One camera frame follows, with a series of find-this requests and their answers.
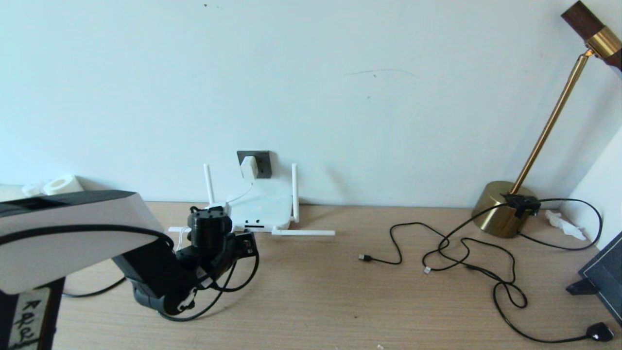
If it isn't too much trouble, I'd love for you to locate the thin white adapter cable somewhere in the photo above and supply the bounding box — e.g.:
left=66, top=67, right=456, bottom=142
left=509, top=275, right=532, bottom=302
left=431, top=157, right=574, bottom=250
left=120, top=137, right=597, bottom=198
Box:
left=168, top=180, right=256, bottom=253

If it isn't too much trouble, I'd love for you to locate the black ethernet cable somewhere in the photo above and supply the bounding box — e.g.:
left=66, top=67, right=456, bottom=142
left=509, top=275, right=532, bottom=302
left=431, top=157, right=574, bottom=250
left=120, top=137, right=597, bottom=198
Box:
left=62, top=232, right=258, bottom=322

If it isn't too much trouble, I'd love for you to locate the white power adapter block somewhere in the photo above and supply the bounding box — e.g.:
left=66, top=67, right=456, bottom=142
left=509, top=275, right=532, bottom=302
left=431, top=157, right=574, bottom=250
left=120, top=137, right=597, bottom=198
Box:
left=241, top=156, right=259, bottom=181

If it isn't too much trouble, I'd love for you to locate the white router with antennas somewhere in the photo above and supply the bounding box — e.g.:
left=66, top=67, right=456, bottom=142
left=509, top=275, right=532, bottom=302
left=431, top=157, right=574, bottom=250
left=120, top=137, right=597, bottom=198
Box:
left=169, top=164, right=336, bottom=237

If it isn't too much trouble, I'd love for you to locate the white toilet paper roll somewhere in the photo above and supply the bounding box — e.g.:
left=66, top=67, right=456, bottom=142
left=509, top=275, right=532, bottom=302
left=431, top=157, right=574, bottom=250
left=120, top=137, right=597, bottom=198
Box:
left=43, top=175, right=84, bottom=196

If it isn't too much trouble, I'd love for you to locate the brass desk lamp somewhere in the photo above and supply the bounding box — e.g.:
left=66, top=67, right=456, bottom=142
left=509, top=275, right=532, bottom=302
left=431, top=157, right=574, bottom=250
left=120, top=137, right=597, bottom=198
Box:
left=470, top=0, right=622, bottom=239

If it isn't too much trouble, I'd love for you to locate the crumpled white tissue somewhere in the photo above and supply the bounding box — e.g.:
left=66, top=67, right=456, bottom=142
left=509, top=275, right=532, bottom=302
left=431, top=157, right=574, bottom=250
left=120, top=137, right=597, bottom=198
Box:
left=544, top=210, right=587, bottom=242

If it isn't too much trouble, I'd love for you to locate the black plastic clip stand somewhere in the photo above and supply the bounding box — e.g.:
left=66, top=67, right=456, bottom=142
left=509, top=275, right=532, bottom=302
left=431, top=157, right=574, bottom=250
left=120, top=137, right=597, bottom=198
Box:
left=566, top=279, right=598, bottom=296

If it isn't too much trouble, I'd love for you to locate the dark teal printed box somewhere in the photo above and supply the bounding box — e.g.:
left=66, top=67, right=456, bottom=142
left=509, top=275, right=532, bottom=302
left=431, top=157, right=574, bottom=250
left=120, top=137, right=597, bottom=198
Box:
left=578, top=229, right=622, bottom=327

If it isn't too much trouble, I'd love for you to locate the grey wall socket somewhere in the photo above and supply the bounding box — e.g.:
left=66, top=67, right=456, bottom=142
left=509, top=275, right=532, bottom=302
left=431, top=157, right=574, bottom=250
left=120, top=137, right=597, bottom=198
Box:
left=237, top=151, right=272, bottom=179

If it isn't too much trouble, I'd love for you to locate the black cable with silver connector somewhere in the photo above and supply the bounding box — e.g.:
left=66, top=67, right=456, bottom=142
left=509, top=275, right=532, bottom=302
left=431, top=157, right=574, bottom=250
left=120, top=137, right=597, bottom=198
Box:
left=422, top=237, right=516, bottom=285

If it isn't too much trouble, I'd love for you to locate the black inline lamp switch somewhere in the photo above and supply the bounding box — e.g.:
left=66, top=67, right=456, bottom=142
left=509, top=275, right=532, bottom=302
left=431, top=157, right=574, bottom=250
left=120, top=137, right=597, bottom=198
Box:
left=503, top=194, right=541, bottom=218

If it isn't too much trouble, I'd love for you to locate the black lamp base cord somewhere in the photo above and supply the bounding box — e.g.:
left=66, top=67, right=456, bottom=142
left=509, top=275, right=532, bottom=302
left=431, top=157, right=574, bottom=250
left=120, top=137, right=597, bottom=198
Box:
left=518, top=198, right=603, bottom=252

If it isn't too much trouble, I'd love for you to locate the black lamp cable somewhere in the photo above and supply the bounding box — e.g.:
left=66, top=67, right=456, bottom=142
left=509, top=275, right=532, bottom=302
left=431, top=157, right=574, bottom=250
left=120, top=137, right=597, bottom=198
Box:
left=422, top=204, right=614, bottom=343

